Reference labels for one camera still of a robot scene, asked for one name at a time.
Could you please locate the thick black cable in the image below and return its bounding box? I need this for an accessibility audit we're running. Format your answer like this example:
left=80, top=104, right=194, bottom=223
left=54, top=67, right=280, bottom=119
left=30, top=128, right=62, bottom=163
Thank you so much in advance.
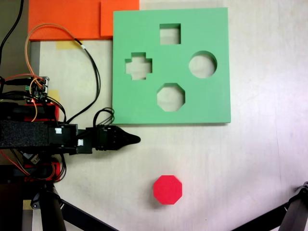
left=0, top=0, right=25, bottom=67

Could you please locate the small orange raised block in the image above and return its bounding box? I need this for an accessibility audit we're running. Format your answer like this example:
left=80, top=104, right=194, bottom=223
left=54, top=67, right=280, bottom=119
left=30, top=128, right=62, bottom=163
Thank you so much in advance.
left=100, top=0, right=141, bottom=38

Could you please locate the red table clamp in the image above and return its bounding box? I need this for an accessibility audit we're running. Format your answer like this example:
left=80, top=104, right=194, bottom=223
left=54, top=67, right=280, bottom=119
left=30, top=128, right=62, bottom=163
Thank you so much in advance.
left=24, top=102, right=61, bottom=122
left=23, top=161, right=61, bottom=182

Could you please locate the thin black tripod leg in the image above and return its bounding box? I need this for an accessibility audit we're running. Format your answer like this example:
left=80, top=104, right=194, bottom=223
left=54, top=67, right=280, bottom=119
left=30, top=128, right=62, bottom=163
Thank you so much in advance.
left=59, top=198, right=119, bottom=231
left=231, top=201, right=291, bottom=231

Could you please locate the large orange flat block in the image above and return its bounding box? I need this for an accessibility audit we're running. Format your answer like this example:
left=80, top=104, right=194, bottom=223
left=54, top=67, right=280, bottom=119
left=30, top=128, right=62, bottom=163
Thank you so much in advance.
left=28, top=0, right=114, bottom=41

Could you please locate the black USB cable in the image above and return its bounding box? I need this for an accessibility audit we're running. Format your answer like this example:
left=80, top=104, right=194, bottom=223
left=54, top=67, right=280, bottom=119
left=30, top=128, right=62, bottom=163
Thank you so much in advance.
left=0, top=92, right=31, bottom=101
left=0, top=78, right=34, bottom=87

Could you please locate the black gripper wire loop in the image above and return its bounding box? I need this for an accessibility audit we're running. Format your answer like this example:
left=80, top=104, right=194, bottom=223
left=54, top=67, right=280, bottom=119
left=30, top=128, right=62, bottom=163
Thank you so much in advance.
left=93, top=107, right=116, bottom=128

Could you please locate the long black wire pair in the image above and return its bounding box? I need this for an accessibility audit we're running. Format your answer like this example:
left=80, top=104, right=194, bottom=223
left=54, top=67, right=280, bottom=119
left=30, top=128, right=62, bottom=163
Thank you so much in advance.
left=64, top=38, right=102, bottom=125

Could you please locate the red orange wire bundle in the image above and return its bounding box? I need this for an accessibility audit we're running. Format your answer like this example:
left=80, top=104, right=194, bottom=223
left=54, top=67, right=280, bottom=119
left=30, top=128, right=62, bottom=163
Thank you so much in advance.
left=0, top=148, right=56, bottom=181

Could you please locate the black circuit board grey connector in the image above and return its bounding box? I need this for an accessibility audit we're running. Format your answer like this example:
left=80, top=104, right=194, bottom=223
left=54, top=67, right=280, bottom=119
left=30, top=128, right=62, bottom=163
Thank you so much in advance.
left=22, top=151, right=41, bottom=166

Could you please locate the small circuit board green terminal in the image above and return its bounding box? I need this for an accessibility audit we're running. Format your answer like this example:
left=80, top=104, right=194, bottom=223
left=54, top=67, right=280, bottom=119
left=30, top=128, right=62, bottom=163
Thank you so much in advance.
left=24, top=76, right=51, bottom=104

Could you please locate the thick black tripod leg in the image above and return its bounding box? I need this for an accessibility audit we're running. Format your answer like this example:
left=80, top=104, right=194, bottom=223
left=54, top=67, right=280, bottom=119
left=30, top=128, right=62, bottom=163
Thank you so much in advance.
left=30, top=185, right=67, bottom=231
left=279, top=181, right=308, bottom=231

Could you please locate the yellow tape strip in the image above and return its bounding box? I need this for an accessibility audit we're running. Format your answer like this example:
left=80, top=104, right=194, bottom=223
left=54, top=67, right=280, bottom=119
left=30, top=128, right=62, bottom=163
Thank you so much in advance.
left=56, top=40, right=82, bottom=50

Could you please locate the red octagonal pillar block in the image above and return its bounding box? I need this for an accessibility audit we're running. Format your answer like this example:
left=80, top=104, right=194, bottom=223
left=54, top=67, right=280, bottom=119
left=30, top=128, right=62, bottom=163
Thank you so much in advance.
left=153, top=175, right=183, bottom=206

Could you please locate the short black wire loop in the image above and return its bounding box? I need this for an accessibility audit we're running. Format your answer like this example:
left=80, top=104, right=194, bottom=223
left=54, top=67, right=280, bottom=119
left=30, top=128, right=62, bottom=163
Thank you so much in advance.
left=57, top=153, right=67, bottom=181

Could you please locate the yellow tape square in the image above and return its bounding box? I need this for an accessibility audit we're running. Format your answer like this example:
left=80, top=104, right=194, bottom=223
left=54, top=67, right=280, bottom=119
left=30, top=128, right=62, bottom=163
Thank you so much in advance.
left=47, top=89, right=60, bottom=103

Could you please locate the green shape sorter board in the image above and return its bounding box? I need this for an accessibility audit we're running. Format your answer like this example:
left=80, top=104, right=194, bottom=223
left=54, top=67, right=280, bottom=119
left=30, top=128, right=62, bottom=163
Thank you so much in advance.
left=111, top=7, right=232, bottom=126

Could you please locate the thin orange wire loop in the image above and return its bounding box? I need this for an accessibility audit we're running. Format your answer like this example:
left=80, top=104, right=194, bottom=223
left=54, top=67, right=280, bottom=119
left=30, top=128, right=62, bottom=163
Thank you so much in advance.
left=25, top=23, right=84, bottom=83

